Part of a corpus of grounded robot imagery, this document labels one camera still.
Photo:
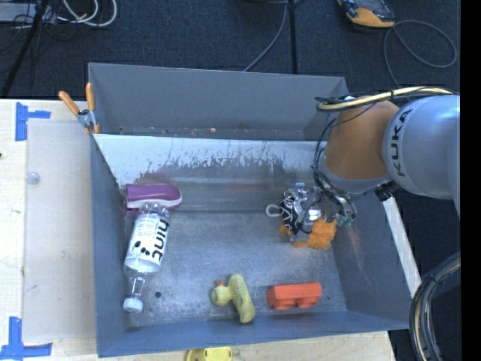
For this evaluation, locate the orange plush toy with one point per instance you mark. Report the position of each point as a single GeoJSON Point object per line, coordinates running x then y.
{"type": "Point", "coordinates": [321, 235]}

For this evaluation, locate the black and white striped toy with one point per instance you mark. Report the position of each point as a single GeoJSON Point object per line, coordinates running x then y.
{"type": "Point", "coordinates": [287, 213]}

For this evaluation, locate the orange-red toy brick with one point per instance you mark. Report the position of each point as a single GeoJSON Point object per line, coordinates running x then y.
{"type": "Point", "coordinates": [293, 295]}

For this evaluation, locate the grey metal bin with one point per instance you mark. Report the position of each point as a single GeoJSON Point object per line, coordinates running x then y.
{"type": "Point", "coordinates": [225, 246]}

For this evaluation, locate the yellow toy duck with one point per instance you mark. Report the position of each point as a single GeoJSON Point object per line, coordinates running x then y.
{"type": "Point", "coordinates": [240, 299]}

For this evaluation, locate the purple and white brush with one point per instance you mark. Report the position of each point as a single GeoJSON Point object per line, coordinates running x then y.
{"type": "Point", "coordinates": [152, 194]}

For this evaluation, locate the clear plastic bottle white label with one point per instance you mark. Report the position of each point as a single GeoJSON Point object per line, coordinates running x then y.
{"type": "Point", "coordinates": [147, 239]}

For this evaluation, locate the pale wood flat board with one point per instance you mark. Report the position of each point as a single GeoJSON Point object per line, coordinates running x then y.
{"type": "Point", "coordinates": [56, 220]}

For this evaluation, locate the black cylinder on white bracket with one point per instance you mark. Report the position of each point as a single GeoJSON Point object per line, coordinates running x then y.
{"type": "Point", "coordinates": [387, 192]}

